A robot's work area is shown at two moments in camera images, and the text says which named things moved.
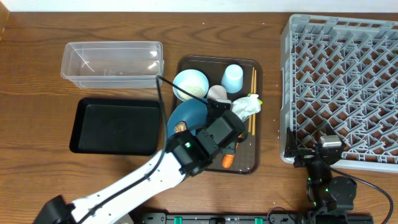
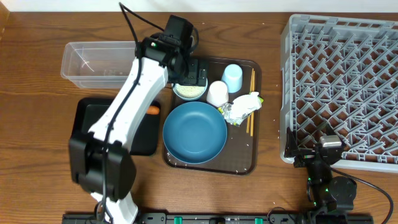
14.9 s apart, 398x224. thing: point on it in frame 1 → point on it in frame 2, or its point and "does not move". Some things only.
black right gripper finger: [291, 144] does not move
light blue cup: [232, 78] does not move
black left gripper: [236, 140] → [194, 78]
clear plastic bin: [117, 65] does not move
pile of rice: [196, 90] does not move
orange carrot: [227, 159] → [153, 110]
